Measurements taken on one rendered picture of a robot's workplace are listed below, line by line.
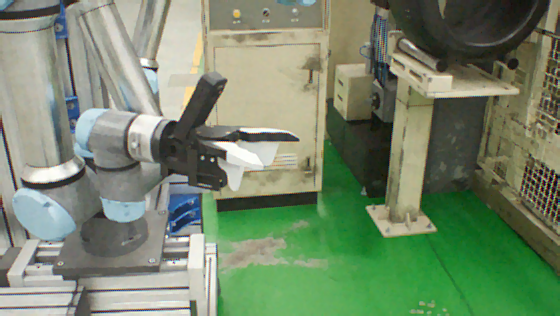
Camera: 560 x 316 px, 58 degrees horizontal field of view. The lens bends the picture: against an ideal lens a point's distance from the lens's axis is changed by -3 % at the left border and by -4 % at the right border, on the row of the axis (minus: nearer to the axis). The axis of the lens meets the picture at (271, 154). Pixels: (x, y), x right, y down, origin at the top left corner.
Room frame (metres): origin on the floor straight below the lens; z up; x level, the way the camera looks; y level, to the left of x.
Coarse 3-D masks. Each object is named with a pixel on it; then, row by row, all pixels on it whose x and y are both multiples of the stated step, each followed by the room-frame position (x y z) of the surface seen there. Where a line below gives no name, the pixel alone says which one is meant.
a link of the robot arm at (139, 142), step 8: (136, 120) 0.74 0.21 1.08; (144, 120) 0.74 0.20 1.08; (152, 120) 0.74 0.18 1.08; (160, 120) 0.74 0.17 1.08; (136, 128) 0.73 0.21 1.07; (144, 128) 0.73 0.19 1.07; (152, 128) 0.73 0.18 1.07; (136, 136) 0.72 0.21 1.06; (144, 136) 0.72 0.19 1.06; (152, 136) 0.72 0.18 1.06; (128, 144) 0.72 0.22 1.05; (136, 144) 0.71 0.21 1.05; (144, 144) 0.71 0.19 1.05; (136, 152) 0.72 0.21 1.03; (144, 152) 0.71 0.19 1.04; (144, 160) 0.72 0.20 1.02; (152, 160) 0.72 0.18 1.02
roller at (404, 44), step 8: (400, 40) 2.05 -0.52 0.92; (408, 40) 2.01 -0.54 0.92; (400, 48) 2.03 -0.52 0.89; (408, 48) 1.95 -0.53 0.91; (416, 48) 1.90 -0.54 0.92; (416, 56) 1.88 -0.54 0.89; (424, 56) 1.82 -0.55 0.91; (432, 56) 1.78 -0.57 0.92; (432, 64) 1.74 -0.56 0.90; (440, 64) 1.71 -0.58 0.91; (440, 72) 1.72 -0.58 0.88
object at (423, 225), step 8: (368, 208) 2.25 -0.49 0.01; (376, 208) 2.25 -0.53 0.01; (384, 208) 2.25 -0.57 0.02; (376, 216) 2.18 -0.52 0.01; (424, 216) 2.17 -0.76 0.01; (376, 224) 2.12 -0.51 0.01; (384, 224) 2.10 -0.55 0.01; (392, 224) 2.09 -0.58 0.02; (400, 224) 2.09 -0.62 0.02; (416, 224) 2.10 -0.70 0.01; (424, 224) 2.10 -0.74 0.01; (432, 224) 2.10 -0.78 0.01; (384, 232) 2.03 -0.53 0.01; (392, 232) 2.03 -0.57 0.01; (400, 232) 2.03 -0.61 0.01; (408, 232) 2.03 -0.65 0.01; (416, 232) 2.04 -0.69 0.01; (424, 232) 2.04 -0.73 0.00
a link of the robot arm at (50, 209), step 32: (0, 0) 0.75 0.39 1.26; (32, 0) 0.78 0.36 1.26; (0, 32) 0.80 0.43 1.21; (32, 32) 0.79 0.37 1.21; (32, 64) 0.79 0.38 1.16; (32, 96) 0.79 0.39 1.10; (64, 96) 0.83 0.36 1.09; (32, 128) 0.79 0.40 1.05; (64, 128) 0.82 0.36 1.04; (32, 160) 0.79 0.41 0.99; (64, 160) 0.80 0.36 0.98; (32, 192) 0.76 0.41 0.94; (64, 192) 0.78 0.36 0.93; (96, 192) 0.85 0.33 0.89; (32, 224) 0.77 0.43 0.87; (64, 224) 0.76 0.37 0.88
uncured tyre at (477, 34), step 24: (408, 0) 1.74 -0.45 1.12; (432, 0) 1.70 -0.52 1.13; (504, 0) 2.02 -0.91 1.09; (528, 0) 1.91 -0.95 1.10; (408, 24) 1.78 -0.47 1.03; (432, 24) 1.71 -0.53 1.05; (480, 24) 2.02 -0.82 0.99; (504, 24) 1.96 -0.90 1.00; (528, 24) 1.76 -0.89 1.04; (432, 48) 1.74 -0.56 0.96; (456, 48) 1.72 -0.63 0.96; (480, 48) 1.73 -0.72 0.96; (504, 48) 1.75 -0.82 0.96
